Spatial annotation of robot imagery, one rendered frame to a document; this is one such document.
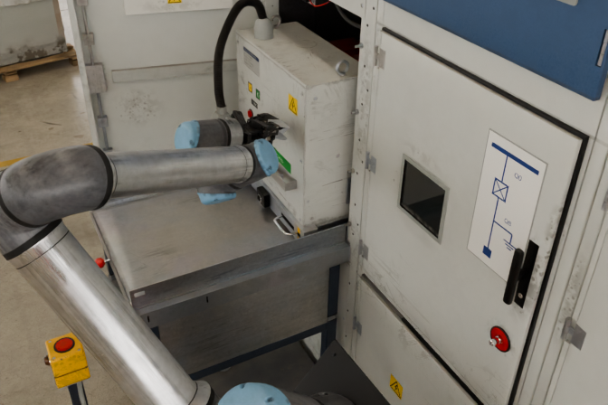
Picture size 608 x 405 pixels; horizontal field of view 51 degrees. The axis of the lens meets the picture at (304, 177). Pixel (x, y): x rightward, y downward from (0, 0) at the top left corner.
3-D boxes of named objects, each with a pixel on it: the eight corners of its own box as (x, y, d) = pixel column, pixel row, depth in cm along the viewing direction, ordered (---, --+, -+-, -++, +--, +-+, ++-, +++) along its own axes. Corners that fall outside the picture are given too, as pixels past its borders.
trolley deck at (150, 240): (138, 332, 175) (136, 316, 172) (90, 215, 222) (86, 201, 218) (349, 260, 203) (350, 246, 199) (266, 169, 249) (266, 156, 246)
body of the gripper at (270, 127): (277, 150, 178) (243, 154, 170) (257, 138, 184) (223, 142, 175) (281, 124, 176) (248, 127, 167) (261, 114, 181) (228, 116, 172)
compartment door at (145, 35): (99, 168, 238) (61, -34, 199) (263, 147, 253) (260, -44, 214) (99, 178, 233) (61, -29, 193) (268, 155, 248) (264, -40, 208)
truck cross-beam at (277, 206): (303, 248, 196) (303, 232, 193) (235, 166, 236) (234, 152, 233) (318, 243, 198) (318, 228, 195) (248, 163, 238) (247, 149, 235)
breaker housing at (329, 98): (303, 231, 196) (306, 85, 170) (240, 157, 233) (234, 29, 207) (436, 191, 216) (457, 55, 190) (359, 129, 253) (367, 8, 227)
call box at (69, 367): (57, 390, 157) (49, 362, 152) (52, 368, 163) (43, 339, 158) (90, 378, 161) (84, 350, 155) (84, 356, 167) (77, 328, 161)
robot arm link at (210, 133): (177, 165, 162) (166, 129, 164) (216, 160, 171) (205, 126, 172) (196, 153, 156) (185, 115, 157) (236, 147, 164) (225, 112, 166)
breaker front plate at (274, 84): (299, 231, 196) (301, 88, 170) (238, 159, 232) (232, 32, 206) (303, 230, 196) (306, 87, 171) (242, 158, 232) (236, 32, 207)
